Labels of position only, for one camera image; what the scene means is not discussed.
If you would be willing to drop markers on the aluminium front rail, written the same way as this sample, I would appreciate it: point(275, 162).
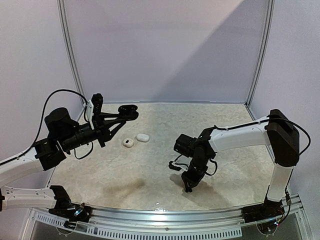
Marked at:
point(123, 224)

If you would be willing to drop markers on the black oval charging case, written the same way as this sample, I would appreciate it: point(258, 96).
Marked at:
point(128, 112)

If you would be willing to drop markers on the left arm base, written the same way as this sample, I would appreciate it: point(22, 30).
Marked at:
point(73, 212)

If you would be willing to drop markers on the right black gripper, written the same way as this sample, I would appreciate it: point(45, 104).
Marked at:
point(189, 179)

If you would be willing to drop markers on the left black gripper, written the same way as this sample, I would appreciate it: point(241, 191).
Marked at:
point(101, 126)

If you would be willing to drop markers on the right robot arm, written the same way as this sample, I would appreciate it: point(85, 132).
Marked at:
point(274, 130)

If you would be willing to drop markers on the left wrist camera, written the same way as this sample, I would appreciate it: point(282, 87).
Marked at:
point(93, 108)

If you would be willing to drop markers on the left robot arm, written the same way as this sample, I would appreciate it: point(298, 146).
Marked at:
point(64, 135)

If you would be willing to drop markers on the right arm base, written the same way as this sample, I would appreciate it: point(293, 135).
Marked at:
point(266, 210)

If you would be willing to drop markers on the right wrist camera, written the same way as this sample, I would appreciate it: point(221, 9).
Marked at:
point(177, 166)

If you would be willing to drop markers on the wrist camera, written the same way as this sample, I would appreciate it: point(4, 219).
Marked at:
point(177, 166)
point(93, 108)

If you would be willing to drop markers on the white oval charging case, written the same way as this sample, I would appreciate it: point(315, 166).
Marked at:
point(141, 137)

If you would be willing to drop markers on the white square charging case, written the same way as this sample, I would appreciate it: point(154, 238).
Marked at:
point(128, 143)

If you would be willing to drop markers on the aluminium frame post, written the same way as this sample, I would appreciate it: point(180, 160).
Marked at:
point(262, 51)
point(61, 5)

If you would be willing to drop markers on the left aluminium frame post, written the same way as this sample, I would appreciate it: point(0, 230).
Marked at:
point(61, 5)

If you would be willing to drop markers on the right aluminium frame post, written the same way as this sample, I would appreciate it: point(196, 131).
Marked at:
point(262, 51)

